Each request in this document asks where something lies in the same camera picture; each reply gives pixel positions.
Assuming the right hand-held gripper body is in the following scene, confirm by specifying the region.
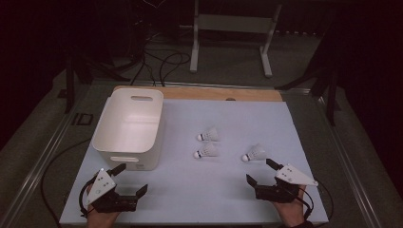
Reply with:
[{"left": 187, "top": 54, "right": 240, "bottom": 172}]
[{"left": 255, "top": 163, "right": 319, "bottom": 203}]

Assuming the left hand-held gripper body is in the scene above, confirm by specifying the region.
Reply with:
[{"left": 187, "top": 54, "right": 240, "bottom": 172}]
[{"left": 85, "top": 168, "right": 139, "bottom": 213}]

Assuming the white shuttlecock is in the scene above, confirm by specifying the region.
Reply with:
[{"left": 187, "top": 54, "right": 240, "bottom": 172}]
[
  {"left": 241, "top": 143, "right": 267, "bottom": 163},
  {"left": 193, "top": 142, "right": 220, "bottom": 160},
  {"left": 197, "top": 127, "right": 221, "bottom": 143}
]

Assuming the white plastic bin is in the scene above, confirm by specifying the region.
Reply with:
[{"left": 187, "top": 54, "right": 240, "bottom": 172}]
[{"left": 90, "top": 87, "right": 165, "bottom": 172}]

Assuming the person's left hand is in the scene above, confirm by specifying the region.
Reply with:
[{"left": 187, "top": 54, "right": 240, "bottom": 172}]
[{"left": 86, "top": 183, "right": 122, "bottom": 228}]

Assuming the person's right hand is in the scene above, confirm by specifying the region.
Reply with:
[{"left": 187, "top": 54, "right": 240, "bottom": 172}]
[{"left": 274, "top": 185, "right": 307, "bottom": 228}]

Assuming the white table mat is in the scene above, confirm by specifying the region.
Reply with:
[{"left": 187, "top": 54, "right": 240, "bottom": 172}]
[{"left": 59, "top": 98, "right": 330, "bottom": 226}]

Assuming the black stand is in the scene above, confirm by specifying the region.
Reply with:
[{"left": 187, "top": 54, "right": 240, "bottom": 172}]
[
  {"left": 64, "top": 56, "right": 131, "bottom": 114},
  {"left": 275, "top": 63, "right": 339, "bottom": 126}
]

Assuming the wooden board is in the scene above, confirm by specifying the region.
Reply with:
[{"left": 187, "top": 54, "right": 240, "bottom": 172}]
[{"left": 113, "top": 85, "right": 283, "bottom": 103}]

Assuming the white metal stand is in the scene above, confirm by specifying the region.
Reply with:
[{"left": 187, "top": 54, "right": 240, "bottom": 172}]
[{"left": 180, "top": 0, "right": 283, "bottom": 79}]

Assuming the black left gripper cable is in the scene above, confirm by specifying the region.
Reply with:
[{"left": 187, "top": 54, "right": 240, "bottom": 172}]
[{"left": 78, "top": 178, "right": 97, "bottom": 219}]

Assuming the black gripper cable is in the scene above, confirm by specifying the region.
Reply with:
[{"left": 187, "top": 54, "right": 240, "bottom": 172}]
[
  {"left": 297, "top": 180, "right": 336, "bottom": 224},
  {"left": 78, "top": 178, "right": 97, "bottom": 219}
]

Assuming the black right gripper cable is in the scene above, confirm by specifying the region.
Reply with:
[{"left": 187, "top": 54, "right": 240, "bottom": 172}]
[{"left": 297, "top": 180, "right": 336, "bottom": 224}]

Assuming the long black floor cable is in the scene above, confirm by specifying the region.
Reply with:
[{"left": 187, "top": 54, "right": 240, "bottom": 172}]
[{"left": 40, "top": 137, "right": 93, "bottom": 227}]

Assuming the metal floor rail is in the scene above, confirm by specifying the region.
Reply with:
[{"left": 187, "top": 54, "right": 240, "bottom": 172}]
[
  {"left": 0, "top": 101, "right": 82, "bottom": 228},
  {"left": 91, "top": 80, "right": 313, "bottom": 95},
  {"left": 316, "top": 94, "right": 383, "bottom": 228}
]

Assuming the black floor cables bundle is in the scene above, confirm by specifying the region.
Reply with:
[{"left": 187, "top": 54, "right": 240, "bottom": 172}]
[{"left": 129, "top": 31, "right": 192, "bottom": 87}]

